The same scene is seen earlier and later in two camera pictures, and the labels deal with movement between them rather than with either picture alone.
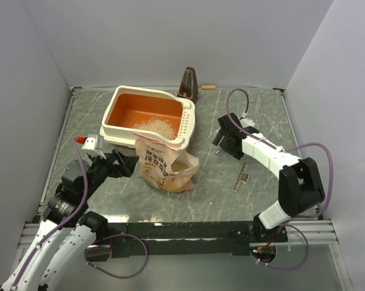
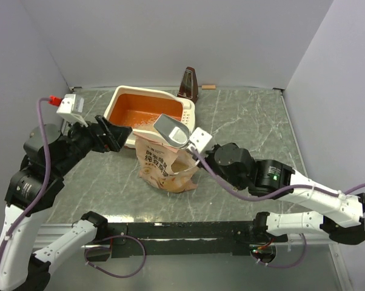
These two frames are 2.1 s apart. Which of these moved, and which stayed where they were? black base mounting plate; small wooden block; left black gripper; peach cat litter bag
Moved: left black gripper
Stayed: peach cat litter bag; black base mounting plate; small wooden block
